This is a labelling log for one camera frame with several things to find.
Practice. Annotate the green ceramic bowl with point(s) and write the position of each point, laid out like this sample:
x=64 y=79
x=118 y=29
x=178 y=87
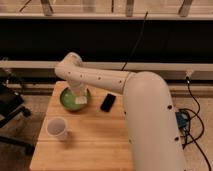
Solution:
x=67 y=100

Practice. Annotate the black office chair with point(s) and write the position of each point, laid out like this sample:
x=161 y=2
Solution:
x=11 y=104

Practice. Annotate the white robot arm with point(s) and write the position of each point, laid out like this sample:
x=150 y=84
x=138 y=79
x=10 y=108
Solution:
x=148 y=108

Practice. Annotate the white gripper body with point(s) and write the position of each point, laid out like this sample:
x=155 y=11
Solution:
x=78 y=89

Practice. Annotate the white sponge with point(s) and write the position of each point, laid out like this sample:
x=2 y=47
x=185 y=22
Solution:
x=81 y=100

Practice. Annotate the blue connector box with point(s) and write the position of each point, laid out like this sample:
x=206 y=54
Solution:
x=180 y=120

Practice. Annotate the white wall outlet plug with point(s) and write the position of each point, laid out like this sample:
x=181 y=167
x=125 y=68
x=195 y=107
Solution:
x=188 y=74

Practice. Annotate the black rectangular phone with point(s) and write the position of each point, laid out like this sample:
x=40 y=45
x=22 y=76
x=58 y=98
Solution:
x=108 y=102

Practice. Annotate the clear plastic cup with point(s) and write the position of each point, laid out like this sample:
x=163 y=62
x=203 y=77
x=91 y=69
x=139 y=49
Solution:
x=57 y=128

